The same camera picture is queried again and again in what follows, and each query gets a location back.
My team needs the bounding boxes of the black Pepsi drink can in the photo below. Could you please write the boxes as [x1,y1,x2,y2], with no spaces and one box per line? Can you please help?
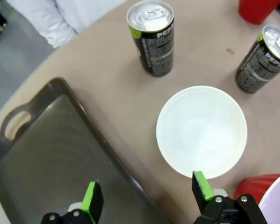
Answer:
[235,24,280,94]
[126,0,175,77]

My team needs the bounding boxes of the red plastic cup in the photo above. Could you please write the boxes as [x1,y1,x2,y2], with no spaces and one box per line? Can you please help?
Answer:
[238,0,280,25]
[233,170,280,224]

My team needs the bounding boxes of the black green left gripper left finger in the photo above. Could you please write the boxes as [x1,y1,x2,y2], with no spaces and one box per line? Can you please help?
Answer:
[41,179,104,224]

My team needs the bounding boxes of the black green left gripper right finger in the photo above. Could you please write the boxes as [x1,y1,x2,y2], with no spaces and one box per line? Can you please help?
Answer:
[192,170,268,224]

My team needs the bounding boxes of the white round bowl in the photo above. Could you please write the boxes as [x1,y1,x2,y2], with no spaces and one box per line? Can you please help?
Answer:
[156,85,248,180]

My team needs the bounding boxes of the person in white zip hoodie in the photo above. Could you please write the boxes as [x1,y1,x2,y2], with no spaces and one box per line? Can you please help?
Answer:
[7,0,129,49]

